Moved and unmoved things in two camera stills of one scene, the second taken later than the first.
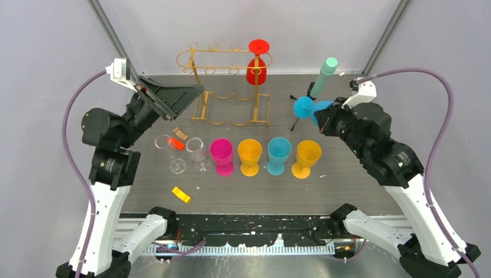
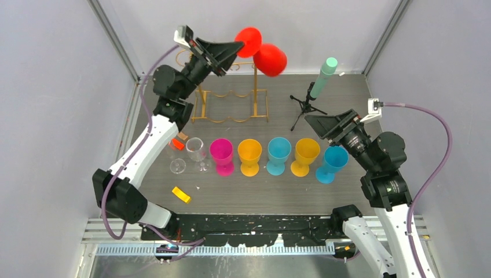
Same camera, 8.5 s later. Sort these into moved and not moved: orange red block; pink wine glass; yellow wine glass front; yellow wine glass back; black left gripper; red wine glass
Moved: black left gripper; red wine glass
Not moved: yellow wine glass back; orange red block; yellow wine glass front; pink wine glass
